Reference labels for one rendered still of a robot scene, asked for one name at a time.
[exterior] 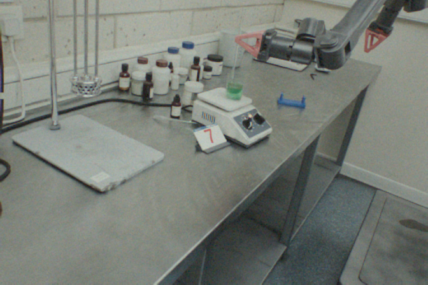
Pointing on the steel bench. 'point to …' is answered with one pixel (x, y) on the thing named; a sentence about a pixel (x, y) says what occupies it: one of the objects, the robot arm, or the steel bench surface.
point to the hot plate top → (218, 95)
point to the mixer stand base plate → (90, 151)
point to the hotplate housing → (225, 121)
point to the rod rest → (292, 101)
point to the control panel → (252, 123)
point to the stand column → (51, 47)
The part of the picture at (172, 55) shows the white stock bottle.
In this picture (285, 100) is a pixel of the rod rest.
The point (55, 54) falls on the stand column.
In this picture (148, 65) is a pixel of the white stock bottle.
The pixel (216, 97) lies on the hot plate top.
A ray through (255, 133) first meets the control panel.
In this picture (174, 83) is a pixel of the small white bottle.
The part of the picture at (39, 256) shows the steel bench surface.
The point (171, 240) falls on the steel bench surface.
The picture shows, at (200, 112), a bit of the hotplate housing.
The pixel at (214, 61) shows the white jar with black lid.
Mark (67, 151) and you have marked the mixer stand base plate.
